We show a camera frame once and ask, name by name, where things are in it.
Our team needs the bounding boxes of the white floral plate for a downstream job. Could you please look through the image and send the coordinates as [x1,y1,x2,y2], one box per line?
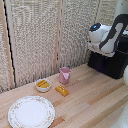
[7,95,56,128]

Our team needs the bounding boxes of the yellow food pieces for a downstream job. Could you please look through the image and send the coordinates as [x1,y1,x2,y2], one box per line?
[36,79,51,89]

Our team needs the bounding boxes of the yellow food block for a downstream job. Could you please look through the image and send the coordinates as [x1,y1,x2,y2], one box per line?
[54,85,71,98]

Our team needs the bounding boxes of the small white bowl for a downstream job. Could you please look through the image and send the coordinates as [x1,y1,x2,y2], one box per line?
[35,78,53,93]

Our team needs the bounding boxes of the black air fryer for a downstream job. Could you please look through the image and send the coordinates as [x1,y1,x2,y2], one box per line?
[87,30,128,80]

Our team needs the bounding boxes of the pink cup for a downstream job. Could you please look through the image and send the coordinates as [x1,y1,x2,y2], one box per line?
[59,66,72,85]

